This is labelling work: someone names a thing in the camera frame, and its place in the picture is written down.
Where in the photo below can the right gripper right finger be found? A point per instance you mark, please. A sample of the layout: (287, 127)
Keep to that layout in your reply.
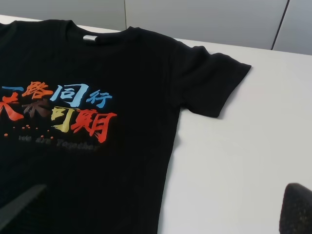
(296, 212)

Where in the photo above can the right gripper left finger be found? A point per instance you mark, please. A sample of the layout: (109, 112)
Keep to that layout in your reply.
(13, 208)

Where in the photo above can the black printed t-shirt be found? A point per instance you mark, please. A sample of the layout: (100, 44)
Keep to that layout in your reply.
(91, 119)

